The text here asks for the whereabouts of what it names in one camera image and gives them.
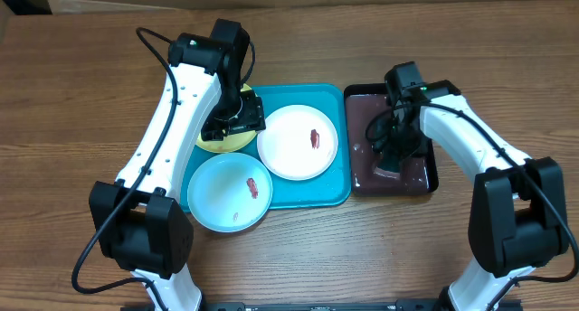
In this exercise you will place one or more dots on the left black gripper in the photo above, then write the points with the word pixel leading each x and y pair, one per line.
pixel 254 118

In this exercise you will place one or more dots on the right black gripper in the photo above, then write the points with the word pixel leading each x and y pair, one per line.
pixel 422 149

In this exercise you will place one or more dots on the green sponge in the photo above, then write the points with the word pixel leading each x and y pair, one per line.
pixel 389 161

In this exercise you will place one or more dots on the white plate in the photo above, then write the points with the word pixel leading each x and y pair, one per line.
pixel 298 143

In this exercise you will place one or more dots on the light blue plate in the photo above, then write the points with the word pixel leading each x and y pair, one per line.
pixel 230 192

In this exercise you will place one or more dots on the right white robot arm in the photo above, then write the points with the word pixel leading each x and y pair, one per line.
pixel 518 219

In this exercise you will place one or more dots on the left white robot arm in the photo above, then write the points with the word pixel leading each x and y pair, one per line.
pixel 138 220

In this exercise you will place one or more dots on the black tray with dirty water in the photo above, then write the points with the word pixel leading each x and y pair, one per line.
pixel 418 176

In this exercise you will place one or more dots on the teal plastic tray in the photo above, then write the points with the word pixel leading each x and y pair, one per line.
pixel 329 188

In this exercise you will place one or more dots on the yellow plate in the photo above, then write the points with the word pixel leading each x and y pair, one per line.
pixel 232 142

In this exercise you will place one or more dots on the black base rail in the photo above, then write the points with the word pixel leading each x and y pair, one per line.
pixel 399 305

